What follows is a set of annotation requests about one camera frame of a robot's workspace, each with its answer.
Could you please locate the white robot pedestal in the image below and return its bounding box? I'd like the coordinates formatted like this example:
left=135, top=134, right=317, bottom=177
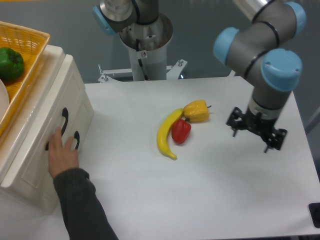
left=119, top=13, right=173, bottom=81

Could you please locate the orange woven basket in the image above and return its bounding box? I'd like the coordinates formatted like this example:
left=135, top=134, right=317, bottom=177
left=0, top=21, right=51, bottom=135

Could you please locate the black top drawer handle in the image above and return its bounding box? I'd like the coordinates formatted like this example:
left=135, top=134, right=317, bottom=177
left=44, top=107, right=69, bottom=151

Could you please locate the green bell pepper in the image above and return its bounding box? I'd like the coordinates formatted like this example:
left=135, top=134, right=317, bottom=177
left=0, top=47, right=24, bottom=81

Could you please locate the white drawer cabinet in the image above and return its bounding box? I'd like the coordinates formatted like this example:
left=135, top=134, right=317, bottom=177
left=0, top=45, right=94, bottom=214

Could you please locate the black corner device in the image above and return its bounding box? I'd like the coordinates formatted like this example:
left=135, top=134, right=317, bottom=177
left=308, top=202, right=320, bottom=229

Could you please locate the black lower drawer handle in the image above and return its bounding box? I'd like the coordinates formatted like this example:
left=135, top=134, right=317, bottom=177
left=73, top=131, right=80, bottom=150

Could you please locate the yellow banana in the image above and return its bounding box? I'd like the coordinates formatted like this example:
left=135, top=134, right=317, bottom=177
left=156, top=108, right=184, bottom=161

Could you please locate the white plate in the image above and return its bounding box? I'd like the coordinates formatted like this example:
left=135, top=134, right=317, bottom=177
left=0, top=80, right=10, bottom=121

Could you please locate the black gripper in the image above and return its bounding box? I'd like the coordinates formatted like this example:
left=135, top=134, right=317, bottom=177
left=226, top=107, right=288, bottom=153

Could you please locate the black drawer handle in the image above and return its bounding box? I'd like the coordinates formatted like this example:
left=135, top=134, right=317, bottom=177
left=44, top=107, right=69, bottom=151
left=73, top=131, right=80, bottom=150

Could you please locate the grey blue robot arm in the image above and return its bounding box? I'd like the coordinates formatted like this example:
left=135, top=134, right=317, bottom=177
left=92, top=0, right=306, bottom=150

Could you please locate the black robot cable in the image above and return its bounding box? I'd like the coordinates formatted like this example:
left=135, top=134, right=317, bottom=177
left=135, top=39, right=149, bottom=81

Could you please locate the yellow bell pepper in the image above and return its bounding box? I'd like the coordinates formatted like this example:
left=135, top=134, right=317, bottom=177
left=183, top=99, right=211, bottom=123

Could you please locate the red bell pepper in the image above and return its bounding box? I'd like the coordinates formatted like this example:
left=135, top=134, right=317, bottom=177
left=171, top=119, right=192, bottom=145

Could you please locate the dark grey sleeved forearm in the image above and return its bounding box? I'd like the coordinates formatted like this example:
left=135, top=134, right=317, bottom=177
left=53, top=168, right=118, bottom=240

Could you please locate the white mounting bracket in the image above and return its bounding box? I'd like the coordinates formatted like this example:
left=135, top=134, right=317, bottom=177
left=96, top=58, right=237, bottom=84

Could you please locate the person's bare hand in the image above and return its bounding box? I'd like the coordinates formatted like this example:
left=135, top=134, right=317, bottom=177
left=48, top=127, right=79, bottom=180

